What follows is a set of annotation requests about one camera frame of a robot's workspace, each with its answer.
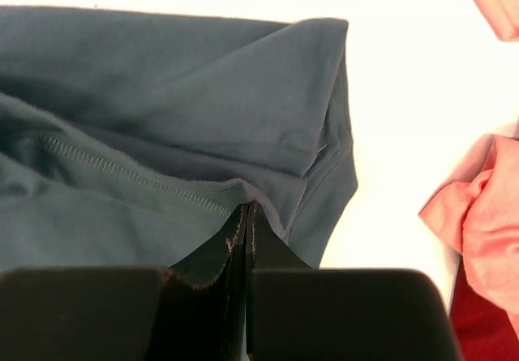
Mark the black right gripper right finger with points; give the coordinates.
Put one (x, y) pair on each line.
(295, 312)

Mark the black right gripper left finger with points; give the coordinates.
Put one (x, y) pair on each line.
(192, 310)

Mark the teal blue t shirt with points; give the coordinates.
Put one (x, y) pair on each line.
(129, 138)

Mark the red t shirt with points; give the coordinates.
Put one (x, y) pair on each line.
(483, 330)

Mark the pink t shirt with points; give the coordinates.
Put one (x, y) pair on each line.
(479, 218)

